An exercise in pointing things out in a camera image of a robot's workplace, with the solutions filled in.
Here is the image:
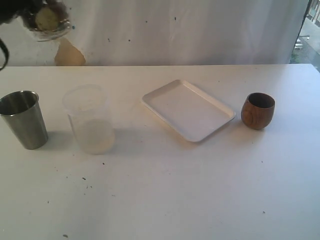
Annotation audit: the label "tan wooden pieces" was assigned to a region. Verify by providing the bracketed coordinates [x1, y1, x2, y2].
[24, 0, 69, 32]

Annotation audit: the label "translucent plastic measuring cup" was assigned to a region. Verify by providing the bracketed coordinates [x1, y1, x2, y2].
[62, 84, 115, 155]

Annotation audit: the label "clear plastic shaker body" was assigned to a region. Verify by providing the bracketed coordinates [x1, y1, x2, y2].
[20, 0, 71, 42]

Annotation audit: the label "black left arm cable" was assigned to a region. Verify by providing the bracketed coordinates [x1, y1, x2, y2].
[0, 38, 11, 71]

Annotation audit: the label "brown wooden cup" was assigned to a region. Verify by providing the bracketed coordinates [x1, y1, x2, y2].
[241, 92, 276, 130]

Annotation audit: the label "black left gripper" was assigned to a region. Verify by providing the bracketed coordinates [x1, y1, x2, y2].
[0, 0, 44, 25]

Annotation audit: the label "stainless steel cup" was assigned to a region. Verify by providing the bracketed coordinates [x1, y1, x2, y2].
[0, 90, 49, 150]

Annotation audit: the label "white rectangular tray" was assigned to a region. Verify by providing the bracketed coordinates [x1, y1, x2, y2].
[141, 79, 236, 143]

